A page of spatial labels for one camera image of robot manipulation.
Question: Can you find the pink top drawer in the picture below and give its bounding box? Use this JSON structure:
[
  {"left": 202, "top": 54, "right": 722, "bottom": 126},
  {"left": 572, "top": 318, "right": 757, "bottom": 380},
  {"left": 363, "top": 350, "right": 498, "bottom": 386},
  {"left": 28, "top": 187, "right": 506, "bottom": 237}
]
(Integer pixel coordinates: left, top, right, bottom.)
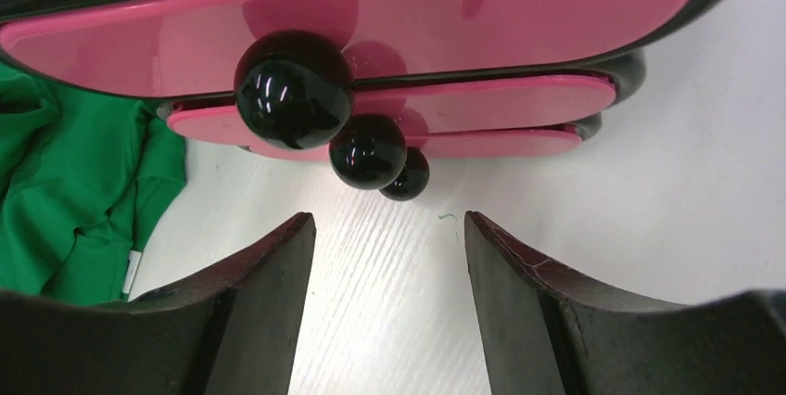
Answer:
[{"left": 0, "top": 0, "right": 703, "bottom": 152}]

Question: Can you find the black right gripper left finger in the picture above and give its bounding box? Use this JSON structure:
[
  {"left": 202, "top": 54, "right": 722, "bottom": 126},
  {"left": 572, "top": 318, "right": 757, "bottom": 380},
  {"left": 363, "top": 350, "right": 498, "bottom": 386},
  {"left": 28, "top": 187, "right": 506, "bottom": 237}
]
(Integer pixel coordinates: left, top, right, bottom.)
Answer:
[{"left": 1, "top": 212, "right": 316, "bottom": 394}]

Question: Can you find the green cloth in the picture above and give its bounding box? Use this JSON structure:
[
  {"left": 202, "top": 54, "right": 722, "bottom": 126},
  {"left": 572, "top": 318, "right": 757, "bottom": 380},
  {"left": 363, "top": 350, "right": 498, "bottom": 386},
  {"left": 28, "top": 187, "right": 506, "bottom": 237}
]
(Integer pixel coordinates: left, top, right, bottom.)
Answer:
[{"left": 1, "top": 66, "right": 186, "bottom": 306}]

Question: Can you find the pink drawer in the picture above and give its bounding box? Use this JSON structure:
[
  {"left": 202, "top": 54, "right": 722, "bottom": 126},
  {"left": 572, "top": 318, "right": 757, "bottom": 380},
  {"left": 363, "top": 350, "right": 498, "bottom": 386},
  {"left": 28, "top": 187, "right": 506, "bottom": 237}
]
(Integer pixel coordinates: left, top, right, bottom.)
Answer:
[
  {"left": 245, "top": 124, "right": 585, "bottom": 203},
  {"left": 166, "top": 70, "right": 617, "bottom": 151},
  {"left": 0, "top": 0, "right": 703, "bottom": 152}
]

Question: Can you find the pink bottom drawer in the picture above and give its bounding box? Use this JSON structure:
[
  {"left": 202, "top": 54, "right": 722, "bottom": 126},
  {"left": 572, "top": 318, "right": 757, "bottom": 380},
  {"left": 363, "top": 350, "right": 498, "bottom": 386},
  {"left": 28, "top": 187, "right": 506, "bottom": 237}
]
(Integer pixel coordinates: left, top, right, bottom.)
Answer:
[{"left": 245, "top": 124, "right": 585, "bottom": 203}]

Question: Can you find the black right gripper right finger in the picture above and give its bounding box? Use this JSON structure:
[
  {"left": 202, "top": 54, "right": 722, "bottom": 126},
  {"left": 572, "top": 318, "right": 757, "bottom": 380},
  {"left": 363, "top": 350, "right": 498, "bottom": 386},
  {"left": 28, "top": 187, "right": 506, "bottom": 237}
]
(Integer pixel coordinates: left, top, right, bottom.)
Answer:
[{"left": 464, "top": 211, "right": 785, "bottom": 394}]

